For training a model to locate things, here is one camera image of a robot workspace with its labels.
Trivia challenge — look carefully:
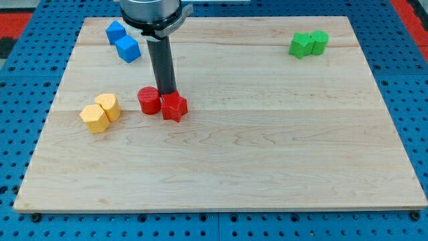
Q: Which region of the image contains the yellow heart block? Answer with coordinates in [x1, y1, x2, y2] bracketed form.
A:
[95, 93, 121, 122]

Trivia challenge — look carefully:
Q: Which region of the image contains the light wooden board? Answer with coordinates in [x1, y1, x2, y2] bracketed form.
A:
[13, 16, 427, 214]

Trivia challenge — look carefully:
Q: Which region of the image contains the green cylinder block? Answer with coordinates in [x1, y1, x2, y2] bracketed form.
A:
[310, 30, 329, 56]

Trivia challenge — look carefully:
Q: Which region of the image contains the red star block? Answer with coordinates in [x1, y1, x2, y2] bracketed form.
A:
[161, 91, 188, 123]

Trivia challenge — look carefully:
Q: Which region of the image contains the blue cube block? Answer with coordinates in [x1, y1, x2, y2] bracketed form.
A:
[106, 21, 126, 45]
[114, 35, 141, 63]

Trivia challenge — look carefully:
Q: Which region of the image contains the blue cube block lower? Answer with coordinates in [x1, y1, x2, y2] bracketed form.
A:
[114, 35, 141, 63]

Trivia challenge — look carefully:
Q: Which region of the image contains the green star block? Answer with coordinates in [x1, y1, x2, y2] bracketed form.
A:
[288, 33, 315, 59]

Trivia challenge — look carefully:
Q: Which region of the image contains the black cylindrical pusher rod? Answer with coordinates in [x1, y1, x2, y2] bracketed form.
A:
[147, 36, 177, 95]

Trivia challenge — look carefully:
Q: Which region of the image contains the yellow hexagon block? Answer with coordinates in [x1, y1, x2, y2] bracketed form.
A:
[80, 104, 110, 134]

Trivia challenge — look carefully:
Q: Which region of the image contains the blue cube block upper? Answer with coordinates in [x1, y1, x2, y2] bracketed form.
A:
[106, 21, 126, 45]

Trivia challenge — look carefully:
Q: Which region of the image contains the red cylinder block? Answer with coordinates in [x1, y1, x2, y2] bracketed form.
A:
[137, 86, 161, 114]

